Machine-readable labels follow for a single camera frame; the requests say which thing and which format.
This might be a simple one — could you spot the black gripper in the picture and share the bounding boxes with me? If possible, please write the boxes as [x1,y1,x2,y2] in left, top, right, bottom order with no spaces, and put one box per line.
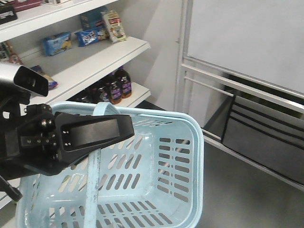
[0,102,134,177]

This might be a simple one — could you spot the light blue plastic basket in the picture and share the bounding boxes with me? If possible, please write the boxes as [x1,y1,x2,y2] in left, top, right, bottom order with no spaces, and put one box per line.
[16,102,204,228]

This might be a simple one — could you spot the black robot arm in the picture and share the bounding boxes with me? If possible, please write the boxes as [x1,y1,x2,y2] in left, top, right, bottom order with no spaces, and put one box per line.
[0,104,134,201]

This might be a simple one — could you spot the white metal rolling rack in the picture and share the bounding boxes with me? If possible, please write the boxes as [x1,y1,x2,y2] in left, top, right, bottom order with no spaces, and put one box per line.
[175,0,304,190]

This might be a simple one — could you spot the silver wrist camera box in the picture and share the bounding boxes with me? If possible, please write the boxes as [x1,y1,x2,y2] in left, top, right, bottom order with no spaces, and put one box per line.
[0,62,48,97]

